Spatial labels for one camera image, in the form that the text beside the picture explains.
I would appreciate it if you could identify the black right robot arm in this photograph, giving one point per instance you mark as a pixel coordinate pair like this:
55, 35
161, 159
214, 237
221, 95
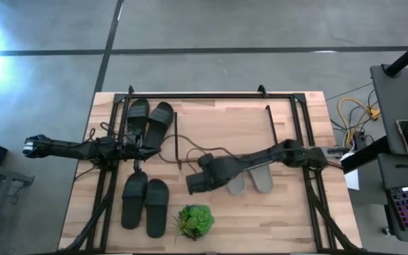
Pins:
271, 156

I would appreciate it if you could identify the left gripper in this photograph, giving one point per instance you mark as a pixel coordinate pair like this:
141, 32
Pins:
133, 153

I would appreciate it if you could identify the black diagonal bar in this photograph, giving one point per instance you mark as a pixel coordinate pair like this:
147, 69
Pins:
365, 156

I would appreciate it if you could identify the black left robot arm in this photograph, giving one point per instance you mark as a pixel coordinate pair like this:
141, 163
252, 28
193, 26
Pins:
66, 148

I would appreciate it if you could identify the green succulent in white pot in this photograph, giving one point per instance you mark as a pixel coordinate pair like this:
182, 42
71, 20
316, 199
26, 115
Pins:
195, 221

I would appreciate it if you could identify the white paper sheet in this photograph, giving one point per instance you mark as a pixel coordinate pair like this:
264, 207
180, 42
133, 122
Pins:
352, 180

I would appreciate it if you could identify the grey metal stand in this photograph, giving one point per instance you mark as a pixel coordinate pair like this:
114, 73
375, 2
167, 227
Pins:
2, 173

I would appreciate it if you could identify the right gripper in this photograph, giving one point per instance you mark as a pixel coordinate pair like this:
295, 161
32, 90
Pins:
214, 171

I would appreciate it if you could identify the black metal table frame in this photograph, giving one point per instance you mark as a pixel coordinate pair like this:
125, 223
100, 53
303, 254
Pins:
207, 95

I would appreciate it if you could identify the black table clamp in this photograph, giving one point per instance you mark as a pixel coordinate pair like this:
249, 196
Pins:
130, 90
261, 90

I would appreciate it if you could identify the wooden shelf with black legs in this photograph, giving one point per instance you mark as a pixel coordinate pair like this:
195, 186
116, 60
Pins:
225, 124

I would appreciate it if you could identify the grey slide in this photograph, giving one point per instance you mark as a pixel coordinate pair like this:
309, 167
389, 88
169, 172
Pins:
237, 186
262, 180

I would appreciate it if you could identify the plain black slide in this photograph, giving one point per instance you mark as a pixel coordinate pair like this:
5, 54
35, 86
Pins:
134, 202
156, 209

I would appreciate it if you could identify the grey side desk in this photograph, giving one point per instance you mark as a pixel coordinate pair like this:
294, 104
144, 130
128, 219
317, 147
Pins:
395, 102

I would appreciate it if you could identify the black pole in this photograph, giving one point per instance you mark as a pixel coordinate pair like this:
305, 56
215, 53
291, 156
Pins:
406, 56

